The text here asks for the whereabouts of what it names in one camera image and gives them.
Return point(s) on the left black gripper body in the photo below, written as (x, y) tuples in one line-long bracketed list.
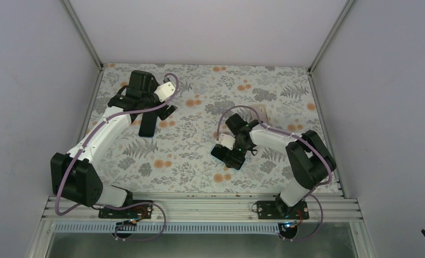
[(163, 115)]

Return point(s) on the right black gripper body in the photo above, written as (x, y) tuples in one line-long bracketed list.
[(244, 148)]

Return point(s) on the beige phone case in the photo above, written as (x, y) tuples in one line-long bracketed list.
[(260, 112)]

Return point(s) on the blue phone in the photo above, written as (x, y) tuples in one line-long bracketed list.
[(148, 124)]

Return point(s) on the black phone light-blue case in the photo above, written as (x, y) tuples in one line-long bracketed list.
[(233, 159)]

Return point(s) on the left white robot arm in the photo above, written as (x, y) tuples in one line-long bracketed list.
[(74, 175)]

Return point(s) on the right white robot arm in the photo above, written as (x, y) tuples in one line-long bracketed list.
[(310, 160)]

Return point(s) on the floral patterned table mat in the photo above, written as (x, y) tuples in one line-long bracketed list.
[(177, 158)]

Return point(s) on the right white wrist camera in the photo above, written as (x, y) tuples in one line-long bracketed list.
[(226, 140)]

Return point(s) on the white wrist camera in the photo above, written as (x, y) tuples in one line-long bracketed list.
[(165, 91), (226, 140)]

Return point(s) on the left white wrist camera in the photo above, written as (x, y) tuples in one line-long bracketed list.
[(165, 91)]

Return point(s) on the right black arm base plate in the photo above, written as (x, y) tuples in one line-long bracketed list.
[(275, 210)]

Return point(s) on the left aluminium frame post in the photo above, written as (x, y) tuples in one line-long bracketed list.
[(83, 35)]

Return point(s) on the aluminium frame post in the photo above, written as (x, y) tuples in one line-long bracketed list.
[(331, 34), (83, 35)]

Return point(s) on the aluminium front rail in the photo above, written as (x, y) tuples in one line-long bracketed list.
[(237, 208)]

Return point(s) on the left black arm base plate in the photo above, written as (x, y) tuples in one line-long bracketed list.
[(141, 211)]

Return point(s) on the light-blue slotted cable duct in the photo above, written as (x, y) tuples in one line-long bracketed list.
[(170, 228)]

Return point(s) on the right aluminium frame post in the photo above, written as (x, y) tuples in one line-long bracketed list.
[(331, 34)]

